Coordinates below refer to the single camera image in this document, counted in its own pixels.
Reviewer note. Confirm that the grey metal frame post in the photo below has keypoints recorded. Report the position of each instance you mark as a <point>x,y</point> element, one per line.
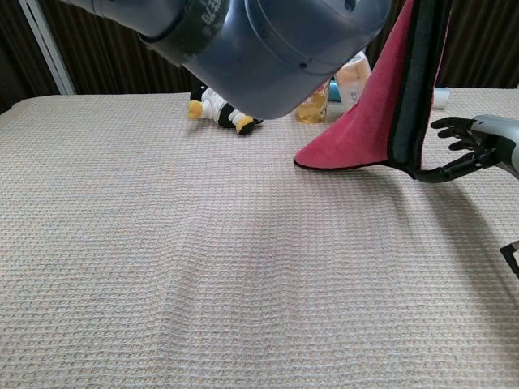
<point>44,48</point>

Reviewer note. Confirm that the pink and black cloth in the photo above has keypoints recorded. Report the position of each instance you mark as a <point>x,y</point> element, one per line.
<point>365,129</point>

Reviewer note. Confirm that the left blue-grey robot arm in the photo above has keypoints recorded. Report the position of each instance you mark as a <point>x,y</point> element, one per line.
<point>263,52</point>

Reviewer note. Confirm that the yellow tea bottle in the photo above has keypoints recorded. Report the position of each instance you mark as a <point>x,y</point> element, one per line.
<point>312,111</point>

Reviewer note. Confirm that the black white plush doll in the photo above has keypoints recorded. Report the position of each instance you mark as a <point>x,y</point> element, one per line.
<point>219,111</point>

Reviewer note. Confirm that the clear plastic wrap roll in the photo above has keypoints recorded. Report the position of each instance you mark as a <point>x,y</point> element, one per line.
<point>441,98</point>

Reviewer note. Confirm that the dark pleated curtain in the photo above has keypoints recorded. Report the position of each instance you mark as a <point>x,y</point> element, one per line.
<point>101,61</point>

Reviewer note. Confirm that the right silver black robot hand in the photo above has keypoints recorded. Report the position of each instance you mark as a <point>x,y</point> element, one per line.
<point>498,138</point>

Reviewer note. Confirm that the cream woven tablecloth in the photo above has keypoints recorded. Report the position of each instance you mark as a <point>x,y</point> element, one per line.
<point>202,243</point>

